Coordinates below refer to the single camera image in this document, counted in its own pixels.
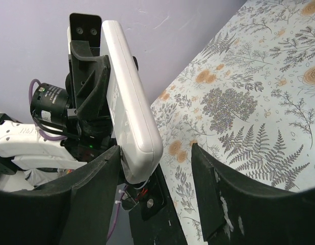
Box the floral table mat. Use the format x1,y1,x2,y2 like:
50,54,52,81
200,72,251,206
152,1,315,244

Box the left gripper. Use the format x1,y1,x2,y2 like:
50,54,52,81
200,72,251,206
64,40,116,162

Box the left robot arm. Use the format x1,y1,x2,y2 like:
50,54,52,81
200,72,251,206
0,41,116,175

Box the grey white remote control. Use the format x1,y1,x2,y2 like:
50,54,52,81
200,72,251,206
100,20,163,184

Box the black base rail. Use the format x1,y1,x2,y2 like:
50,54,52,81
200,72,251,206
122,166,187,245

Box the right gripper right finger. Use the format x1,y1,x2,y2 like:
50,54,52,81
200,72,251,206
191,144,315,244

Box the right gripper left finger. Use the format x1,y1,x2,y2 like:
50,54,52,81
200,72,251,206
0,145,121,244

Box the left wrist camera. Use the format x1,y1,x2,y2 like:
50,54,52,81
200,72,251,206
69,13,102,56

